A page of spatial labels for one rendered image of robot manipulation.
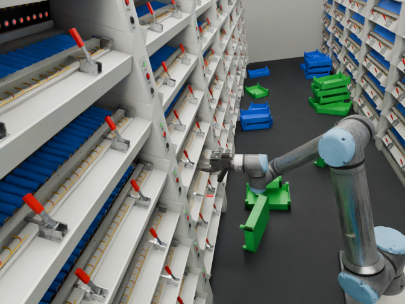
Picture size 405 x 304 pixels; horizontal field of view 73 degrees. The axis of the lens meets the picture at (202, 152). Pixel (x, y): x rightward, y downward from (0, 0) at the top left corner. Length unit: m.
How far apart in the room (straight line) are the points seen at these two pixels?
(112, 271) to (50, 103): 0.38
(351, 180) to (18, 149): 0.93
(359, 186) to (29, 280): 0.95
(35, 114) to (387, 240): 1.34
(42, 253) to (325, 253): 1.53
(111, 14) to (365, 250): 1.13
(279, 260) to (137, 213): 1.12
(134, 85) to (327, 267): 1.39
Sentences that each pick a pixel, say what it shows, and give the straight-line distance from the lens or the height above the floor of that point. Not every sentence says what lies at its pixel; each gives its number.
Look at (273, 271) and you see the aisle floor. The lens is 1.71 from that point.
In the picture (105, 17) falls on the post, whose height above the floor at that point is 1.38.
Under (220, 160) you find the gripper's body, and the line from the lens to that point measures 1.39.
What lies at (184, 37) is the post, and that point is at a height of 1.19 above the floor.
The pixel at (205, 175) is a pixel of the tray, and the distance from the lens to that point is 1.49.
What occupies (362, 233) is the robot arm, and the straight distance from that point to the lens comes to 1.19.
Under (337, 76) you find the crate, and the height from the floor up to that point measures 0.26.
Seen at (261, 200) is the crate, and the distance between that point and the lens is 1.78.
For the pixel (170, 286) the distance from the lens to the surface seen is 1.09.
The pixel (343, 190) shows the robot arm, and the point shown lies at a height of 0.73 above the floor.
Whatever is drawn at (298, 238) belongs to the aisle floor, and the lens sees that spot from 1.85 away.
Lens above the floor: 1.43
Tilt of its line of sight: 32 degrees down
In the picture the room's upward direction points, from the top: 12 degrees counter-clockwise
